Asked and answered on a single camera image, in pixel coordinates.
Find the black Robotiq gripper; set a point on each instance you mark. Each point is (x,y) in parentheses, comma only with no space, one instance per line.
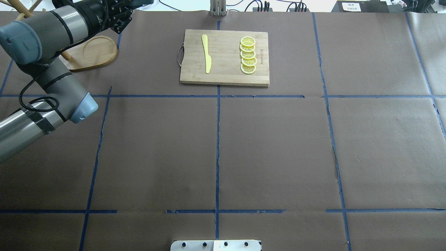
(98,14)

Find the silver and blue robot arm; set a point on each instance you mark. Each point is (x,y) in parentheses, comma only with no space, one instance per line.
(54,95)

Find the wooden mug tree rack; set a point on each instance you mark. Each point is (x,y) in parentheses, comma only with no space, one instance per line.
(94,52)

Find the yellow plastic knife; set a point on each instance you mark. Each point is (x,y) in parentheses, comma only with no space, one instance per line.
(208,58)

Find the bamboo cutting board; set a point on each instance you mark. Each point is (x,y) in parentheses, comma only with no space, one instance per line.
(226,60)

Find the lemon slice one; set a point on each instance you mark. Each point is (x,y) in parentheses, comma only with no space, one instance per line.
(247,41)

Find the lemon slice two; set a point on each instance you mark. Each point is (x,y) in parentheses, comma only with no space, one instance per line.
(247,49)

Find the lemon slice three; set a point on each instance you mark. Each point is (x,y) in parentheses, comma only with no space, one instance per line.
(247,55)

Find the lemon slice four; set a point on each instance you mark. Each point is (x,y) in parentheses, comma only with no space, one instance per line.
(249,62)

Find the black box with label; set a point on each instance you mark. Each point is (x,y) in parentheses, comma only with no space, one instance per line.
(364,6)

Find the aluminium frame post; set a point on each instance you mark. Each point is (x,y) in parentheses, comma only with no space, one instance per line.
(218,8)

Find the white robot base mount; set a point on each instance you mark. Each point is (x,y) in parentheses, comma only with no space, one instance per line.
(217,245)

